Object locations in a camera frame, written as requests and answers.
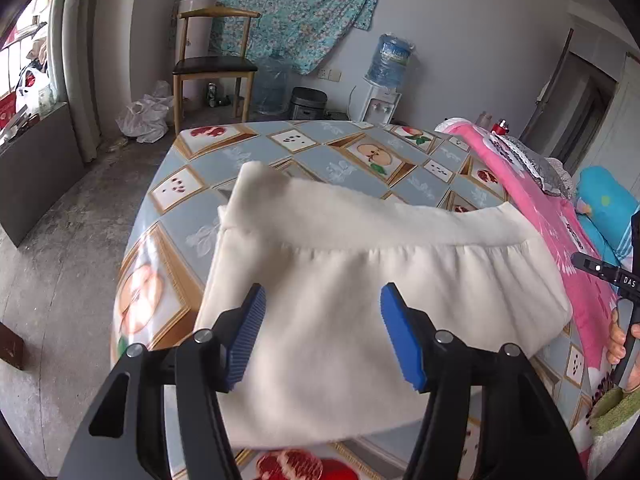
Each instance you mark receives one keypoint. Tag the person's right hand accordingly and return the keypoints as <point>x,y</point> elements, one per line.
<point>616,342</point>

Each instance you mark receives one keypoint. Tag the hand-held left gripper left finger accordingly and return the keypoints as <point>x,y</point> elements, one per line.
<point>247,340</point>

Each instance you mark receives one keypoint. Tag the blue pillow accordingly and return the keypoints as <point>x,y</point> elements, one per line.
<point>600,200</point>

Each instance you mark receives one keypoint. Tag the empty clear water jug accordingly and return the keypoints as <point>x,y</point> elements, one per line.
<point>270,85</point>

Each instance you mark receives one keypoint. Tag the white and red bag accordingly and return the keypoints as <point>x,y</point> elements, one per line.
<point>30,87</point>

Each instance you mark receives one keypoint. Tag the green drink can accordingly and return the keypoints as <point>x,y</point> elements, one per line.
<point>212,95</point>

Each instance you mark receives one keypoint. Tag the white cylinder tank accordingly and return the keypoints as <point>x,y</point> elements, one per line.
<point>192,30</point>

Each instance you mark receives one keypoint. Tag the door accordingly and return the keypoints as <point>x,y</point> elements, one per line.
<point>580,100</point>

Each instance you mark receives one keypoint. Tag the brown box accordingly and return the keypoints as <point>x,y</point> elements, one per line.
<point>10,345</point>

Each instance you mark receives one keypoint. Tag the cream zip jacket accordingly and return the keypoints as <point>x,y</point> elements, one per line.
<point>350,285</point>

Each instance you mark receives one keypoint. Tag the pink floral blanket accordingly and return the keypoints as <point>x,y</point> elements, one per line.
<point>540,195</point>

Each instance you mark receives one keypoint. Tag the wall socket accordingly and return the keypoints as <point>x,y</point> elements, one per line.
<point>330,74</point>

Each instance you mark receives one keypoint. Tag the teal floral wall cloth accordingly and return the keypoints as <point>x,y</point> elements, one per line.
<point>280,5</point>

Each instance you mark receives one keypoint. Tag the grey panel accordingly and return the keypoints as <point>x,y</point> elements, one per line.
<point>40,160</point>

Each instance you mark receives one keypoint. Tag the small red item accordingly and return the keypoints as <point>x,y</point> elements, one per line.
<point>501,126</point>

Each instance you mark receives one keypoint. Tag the white plastic bag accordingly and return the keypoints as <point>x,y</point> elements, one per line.
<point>145,117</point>

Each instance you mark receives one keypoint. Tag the grey curtain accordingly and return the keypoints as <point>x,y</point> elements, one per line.
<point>75,50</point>

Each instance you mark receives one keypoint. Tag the blue water bottle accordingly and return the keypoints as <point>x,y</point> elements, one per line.
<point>390,60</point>

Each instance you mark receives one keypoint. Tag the grey lace cloth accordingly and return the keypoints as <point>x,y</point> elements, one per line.
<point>535,160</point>

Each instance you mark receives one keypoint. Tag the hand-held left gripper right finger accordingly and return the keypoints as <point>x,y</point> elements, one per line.
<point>405,345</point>

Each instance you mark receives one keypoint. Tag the black box on floor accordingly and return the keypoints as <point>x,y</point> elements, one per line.
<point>307,104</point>

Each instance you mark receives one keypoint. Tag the wooden chair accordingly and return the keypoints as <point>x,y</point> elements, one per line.
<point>215,64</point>

